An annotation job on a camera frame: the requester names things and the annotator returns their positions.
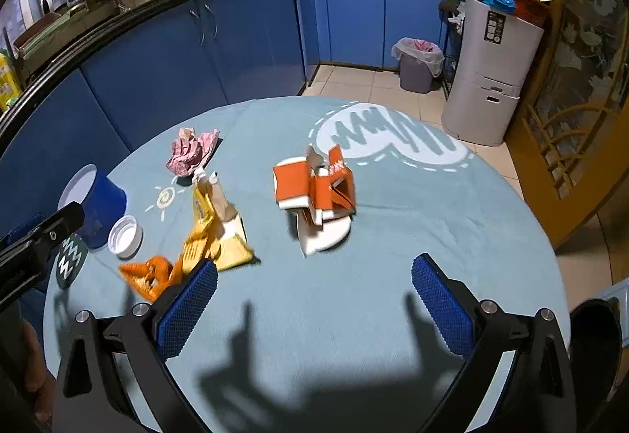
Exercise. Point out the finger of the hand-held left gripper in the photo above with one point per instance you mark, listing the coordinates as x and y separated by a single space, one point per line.
49 236

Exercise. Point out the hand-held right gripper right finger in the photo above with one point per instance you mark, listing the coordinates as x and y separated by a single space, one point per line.
442 310

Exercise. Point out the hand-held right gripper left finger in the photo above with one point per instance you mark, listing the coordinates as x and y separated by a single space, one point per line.
189 310

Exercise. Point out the black round trash bin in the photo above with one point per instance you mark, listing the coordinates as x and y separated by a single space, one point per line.
589 354

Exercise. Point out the orange and white carton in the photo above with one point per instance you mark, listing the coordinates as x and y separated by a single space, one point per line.
295 187

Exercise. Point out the grey trash bin with liner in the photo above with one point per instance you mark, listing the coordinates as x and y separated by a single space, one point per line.
415 74

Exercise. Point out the person's left hand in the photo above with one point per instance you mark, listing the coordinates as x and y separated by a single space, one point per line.
39 374

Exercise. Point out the orange crumpled wrapper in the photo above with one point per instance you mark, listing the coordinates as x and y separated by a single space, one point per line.
152 273

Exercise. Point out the blue plastic cup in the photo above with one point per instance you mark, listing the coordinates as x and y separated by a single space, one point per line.
105 207

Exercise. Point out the white round lid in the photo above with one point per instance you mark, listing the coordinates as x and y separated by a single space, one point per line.
125 236

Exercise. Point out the yellow snack packet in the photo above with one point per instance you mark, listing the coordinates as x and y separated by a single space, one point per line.
223 241

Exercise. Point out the light blue printed tablecloth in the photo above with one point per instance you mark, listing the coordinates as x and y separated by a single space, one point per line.
344 315

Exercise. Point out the pink crumpled paper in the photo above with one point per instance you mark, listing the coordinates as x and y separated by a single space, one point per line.
189 153

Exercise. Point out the yellow detergent bottle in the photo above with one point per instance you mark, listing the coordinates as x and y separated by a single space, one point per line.
7 84

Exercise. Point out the white storage cabinet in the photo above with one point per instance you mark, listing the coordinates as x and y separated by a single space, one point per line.
481 108

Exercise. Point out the wooden door with glass panel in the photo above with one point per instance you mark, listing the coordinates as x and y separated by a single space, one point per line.
565 143

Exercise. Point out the blue kitchen base cabinets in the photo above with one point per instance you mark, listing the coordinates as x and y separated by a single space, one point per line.
172 59

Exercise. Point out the orange flat box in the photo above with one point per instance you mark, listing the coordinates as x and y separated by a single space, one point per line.
533 10

